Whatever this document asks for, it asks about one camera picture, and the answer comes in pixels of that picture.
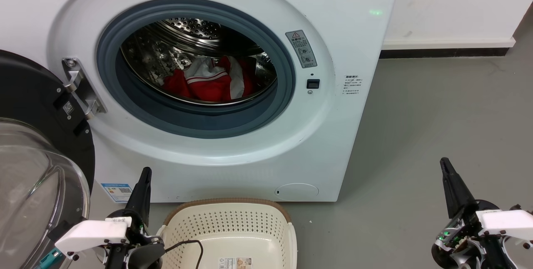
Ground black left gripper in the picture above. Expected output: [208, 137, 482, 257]
[104, 167, 165, 269]

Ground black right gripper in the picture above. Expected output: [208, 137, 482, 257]
[431, 158, 517, 269]

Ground cream perforated laundry basket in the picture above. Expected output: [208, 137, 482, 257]
[156, 197, 298, 269]

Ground printed paper product label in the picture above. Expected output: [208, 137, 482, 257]
[217, 257, 253, 269]

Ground red and white garment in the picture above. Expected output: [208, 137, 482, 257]
[162, 55, 258, 103]

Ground black washer door with glass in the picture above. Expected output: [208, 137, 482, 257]
[0, 50, 96, 269]

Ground stainless steel washing machine drum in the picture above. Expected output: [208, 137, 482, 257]
[121, 18, 278, 105]

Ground blue energy label sticker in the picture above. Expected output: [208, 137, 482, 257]
[101, 183, 134, 203]

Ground grey rubber door gasket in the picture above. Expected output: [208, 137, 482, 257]
[97, 0, 296, 139]

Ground teal plastic piece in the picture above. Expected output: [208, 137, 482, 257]
[35, 249, 63, 269]

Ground metal door hinge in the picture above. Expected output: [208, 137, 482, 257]
[62, 57, 107, 120]

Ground white front-load washing machine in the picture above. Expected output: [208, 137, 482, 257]
[0, 0, 402, 203]

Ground small printed text label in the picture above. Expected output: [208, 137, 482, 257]
[343, 75, 364, 96]

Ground round white filter cover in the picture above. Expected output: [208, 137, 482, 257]
[275, 183, 319, 202]

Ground grey warning sticker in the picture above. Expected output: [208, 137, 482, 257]
[285, 30, 318, 69]

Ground thin black cable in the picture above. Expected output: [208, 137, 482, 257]
[164, 240, 204, 269]

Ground black wall baseboard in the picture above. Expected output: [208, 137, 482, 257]
[379, 47, 511, 59]

